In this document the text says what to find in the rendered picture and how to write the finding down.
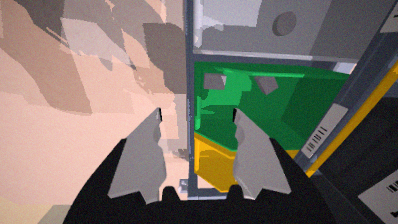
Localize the yellow flat bar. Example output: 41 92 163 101
305 60 398 177

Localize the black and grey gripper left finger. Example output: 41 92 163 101
63 107 167 224

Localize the grey metal block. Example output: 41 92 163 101
254 76 278 95
203 73 227 90

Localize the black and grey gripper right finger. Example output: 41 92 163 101
233 108 337 224

